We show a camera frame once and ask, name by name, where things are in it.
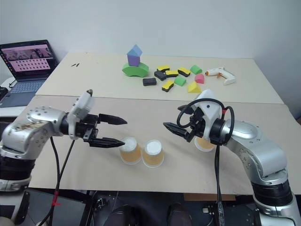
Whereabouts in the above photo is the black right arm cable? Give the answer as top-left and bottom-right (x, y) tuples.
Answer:
(176, 98), (235, 226)

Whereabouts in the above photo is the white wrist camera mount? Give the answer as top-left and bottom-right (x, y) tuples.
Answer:
(190, 89), (223, 142)
(67, 89), (95, 140)

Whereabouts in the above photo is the red cable tape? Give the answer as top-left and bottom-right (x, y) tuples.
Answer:
(52, 191), (62, 207)

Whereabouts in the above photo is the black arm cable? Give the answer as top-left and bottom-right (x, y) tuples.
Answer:
(176, 98), (235, 226)
(35, 139), (77, 226)
(49, 137), (61, 196)

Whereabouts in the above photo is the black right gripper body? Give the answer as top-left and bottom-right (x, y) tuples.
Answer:
(185, 107), (207, 143)

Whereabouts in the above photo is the brown cardboard strip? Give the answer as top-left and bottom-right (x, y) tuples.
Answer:
(183, 193), (236, 201)

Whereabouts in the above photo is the white glue gun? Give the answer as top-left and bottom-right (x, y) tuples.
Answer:
(205, 67), (236, 86)

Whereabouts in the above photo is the yellow foam prism block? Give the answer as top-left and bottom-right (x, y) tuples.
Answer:
(187, 81), (202, 94)

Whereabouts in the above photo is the blue foam prism block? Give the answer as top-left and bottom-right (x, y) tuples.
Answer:
(127, 44), (143, 57)

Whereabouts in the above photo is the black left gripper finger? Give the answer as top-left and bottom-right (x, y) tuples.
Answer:
(89, 137), (126, 149)
(98, 113), (128, 126)

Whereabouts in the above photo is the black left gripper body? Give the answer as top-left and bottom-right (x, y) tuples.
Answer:
(75, 113), (100, 143)

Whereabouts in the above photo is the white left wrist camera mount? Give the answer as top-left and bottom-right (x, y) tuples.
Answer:
(67, 89), (95, 140)

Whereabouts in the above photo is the yellow paper cup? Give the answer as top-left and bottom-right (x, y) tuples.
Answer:
(142, 139), (165, 168)
(119, 136), (143, 165)
(194, 136), (216, 153)

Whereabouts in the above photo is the open grey laptop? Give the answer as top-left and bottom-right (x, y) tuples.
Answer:
(0, 39), (60, 109)

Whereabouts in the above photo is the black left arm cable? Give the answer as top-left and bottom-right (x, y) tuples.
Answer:
(49, 137), (61, 196)
(35, 139), (77, 226)

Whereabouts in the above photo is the purple foam cube block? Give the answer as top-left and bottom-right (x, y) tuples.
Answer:
(127, 53), (141, 67)

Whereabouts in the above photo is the black flat panel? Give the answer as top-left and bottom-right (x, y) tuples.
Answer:
(23, 188), (93, 226)

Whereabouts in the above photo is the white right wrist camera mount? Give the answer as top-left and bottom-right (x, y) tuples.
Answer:
(190, 89), (223, 142)

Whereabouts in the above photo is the green foam arch block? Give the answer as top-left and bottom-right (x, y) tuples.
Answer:
(121, 62), (150, 78)

